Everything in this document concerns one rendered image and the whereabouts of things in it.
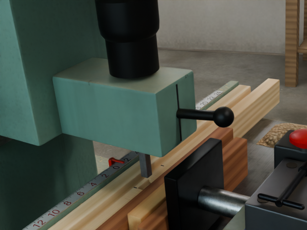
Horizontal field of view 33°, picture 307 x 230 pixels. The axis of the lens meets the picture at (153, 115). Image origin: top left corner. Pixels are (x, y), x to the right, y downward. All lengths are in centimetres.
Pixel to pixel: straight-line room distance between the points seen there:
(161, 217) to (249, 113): 31
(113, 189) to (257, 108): 31
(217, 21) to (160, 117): 363
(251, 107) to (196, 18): 341
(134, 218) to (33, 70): 18
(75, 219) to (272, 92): 43
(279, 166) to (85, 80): 21
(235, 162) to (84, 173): 25
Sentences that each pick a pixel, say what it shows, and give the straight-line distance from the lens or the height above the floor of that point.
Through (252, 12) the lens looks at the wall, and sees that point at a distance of 399.
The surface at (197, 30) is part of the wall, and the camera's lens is 418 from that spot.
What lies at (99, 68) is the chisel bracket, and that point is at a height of 107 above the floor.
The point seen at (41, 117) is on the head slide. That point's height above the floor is 103.
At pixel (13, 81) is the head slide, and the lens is 55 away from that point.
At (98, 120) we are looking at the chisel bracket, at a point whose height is 103.
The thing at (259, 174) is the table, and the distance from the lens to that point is 66.
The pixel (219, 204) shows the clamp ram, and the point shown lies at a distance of 51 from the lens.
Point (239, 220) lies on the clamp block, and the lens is 48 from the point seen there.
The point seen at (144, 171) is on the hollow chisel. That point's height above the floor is 96.
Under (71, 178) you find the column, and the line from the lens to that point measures 75.
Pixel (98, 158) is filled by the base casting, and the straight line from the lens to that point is 95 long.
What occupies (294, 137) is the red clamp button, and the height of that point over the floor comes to 102.
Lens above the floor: 124
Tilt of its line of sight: 24 degrees down
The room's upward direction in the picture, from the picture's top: 6 degrees counter-clockwise
